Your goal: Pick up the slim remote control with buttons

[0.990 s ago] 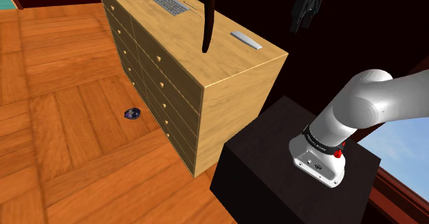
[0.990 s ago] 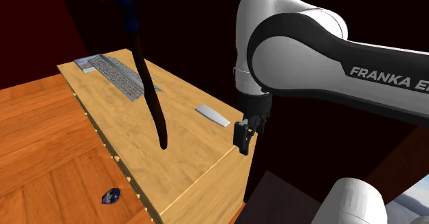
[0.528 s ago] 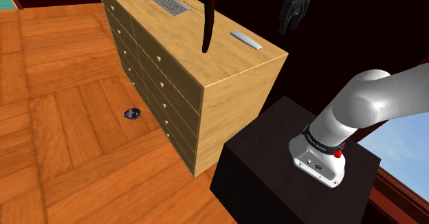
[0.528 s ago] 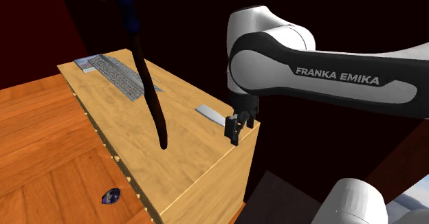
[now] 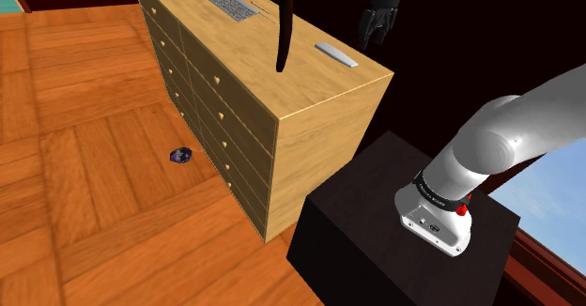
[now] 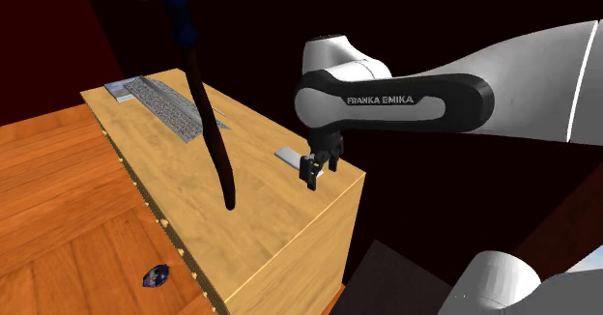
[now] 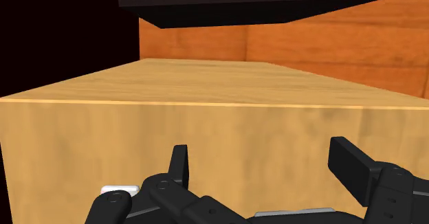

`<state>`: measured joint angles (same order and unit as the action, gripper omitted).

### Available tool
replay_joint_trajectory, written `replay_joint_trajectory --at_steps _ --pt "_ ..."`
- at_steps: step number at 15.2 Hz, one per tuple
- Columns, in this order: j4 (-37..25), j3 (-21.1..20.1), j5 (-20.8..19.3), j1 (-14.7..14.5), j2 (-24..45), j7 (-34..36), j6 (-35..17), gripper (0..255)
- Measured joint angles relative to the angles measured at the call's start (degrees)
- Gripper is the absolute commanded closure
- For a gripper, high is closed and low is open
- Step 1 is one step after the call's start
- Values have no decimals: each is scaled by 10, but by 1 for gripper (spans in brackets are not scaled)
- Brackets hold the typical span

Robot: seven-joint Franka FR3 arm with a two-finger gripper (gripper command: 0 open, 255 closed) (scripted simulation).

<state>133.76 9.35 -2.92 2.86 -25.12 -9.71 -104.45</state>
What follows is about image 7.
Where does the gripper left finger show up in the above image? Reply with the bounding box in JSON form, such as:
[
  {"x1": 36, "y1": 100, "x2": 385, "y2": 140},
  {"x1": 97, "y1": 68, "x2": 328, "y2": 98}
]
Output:
[{"x1": 85, "y1": 144, "x2": 253, "y2": 224}]

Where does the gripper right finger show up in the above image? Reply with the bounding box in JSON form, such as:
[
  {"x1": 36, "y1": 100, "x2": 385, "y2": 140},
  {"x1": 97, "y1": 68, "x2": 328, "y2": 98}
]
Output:
[{"x1": 327, "y1": 136, "x2": 429, "y2": 224}]

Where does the light wooden cabinet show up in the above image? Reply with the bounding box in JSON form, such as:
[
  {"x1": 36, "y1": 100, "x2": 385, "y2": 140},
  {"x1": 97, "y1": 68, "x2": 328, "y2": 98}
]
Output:
[{"x1": 0, "y1": 58, "x2": 429, "y2": 224}]

